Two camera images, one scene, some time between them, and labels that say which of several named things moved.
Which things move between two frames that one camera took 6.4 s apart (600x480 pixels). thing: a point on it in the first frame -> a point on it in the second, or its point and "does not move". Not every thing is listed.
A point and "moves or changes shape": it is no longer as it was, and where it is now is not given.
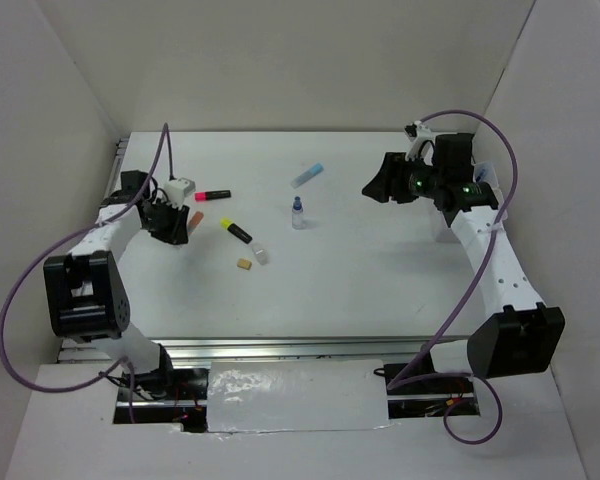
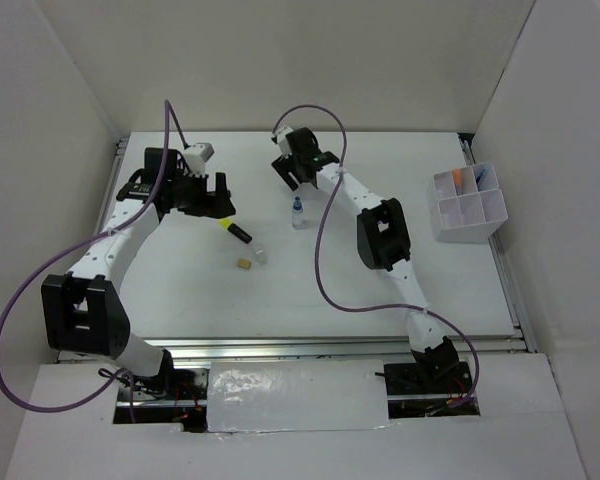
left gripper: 178,233 -> 217,205
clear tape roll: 260,253 does not move
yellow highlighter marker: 228,224 does not move
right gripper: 390,179 -> 284,167
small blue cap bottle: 297,214 does not move
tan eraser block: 243,263 does not move
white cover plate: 297,395 does not move
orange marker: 195,220 moves or changes shape
